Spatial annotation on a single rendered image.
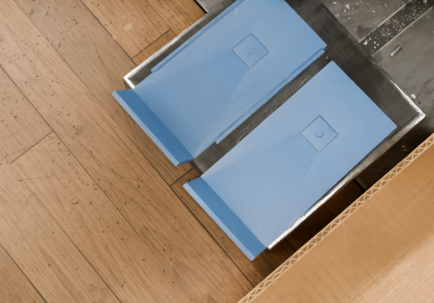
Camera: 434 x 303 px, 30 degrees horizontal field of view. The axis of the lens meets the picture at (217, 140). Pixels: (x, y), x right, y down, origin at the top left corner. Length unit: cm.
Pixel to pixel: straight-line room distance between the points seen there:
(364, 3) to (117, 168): 24
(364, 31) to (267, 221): 18
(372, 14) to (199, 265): 25
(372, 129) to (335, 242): 9
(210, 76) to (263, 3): 7
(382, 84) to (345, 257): 13
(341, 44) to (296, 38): 4
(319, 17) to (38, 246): 28
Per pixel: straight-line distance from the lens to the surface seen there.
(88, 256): 61
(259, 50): 62
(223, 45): 62
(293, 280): 60
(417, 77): 66
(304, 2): 64
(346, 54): 63
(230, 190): 59
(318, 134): 61
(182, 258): 60
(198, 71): 61
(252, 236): 58
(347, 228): 62
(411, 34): 68
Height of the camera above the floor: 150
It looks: 75 degrees down
